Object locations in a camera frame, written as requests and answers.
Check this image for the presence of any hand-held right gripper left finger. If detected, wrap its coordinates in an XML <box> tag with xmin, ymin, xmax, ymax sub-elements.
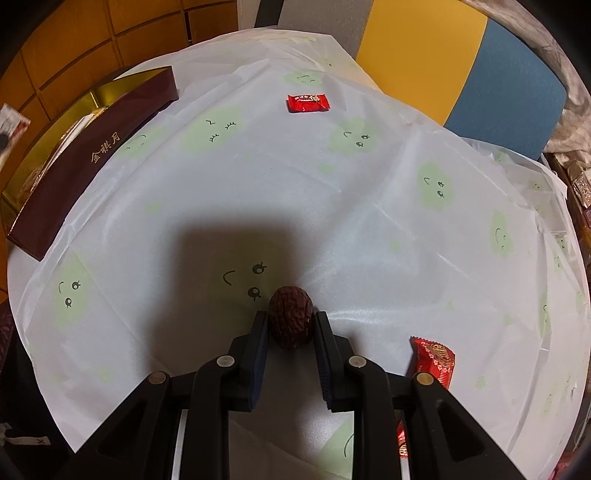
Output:
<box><xmin>69</xmin><ymin>310</ymin><xmax>271</xmax><ymax>480</ymax></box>

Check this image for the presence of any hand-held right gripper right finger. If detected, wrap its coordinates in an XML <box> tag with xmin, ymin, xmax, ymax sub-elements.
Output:
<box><xmin>314</xmin><ymin>311</ymin><xmax>513</xmax><ymax>480</ymax></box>

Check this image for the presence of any dried red date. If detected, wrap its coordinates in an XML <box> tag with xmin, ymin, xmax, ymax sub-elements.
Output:
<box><xmin>269</xmin><ymin>286</ymin><xmax>317</xmax><ymax>350</ymax></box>

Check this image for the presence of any maroon gift box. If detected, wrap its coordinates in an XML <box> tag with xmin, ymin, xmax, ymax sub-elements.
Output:
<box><xmin>0</xmin><ymin>66</ymin><xmax>180</xmax><ymax>262</ymax></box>

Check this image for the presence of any red patterned snack packet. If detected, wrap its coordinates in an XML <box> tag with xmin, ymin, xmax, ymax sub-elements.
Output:
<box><xmin>396</xmin><ymin>337</ymin><xmax>456</xmax><ymax>460</ymax></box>

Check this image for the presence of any white tablecloth with green faces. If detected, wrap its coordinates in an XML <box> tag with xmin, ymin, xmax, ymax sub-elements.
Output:
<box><xmin>7</xmin><ymin>28</ymin><xmax>589</xmax><ymax>480</ymax></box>

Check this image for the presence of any small red candy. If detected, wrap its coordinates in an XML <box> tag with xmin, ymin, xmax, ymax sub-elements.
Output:
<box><xmin>286</xmin><ymin>93</ymin><xmax>332</xmax><ymax>114</ymax></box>

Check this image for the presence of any gold foil packet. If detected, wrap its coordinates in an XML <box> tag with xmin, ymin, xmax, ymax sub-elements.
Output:
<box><xmin>564</xmin><ymin>161</ymin><xmax>591</xmax><ymax>209</ymax></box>

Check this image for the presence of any yellow and blue chair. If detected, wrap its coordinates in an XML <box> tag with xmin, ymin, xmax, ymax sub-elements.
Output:
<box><xmin>256</xmin><ymin>0</ymin><xmax>568</xmax><ymax>160</ymax></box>

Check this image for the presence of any grey patterned cloth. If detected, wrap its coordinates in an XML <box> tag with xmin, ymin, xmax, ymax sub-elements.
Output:
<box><xmin>503</xmin><ymin>0</ymin><xmax>591</xmax><ymax>154</ymax></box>

